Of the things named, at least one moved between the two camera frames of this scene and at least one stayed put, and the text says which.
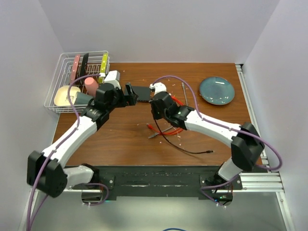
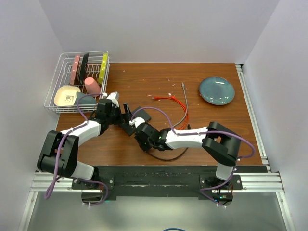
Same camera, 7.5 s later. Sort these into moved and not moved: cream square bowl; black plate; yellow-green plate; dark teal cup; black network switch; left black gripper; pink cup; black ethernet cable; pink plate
Moved: left black gripper; black network switch; black ethernet cable
Not moved: dark teal cup; pink cup; black plate; pink plate; cream square bowl; yellow-green plate
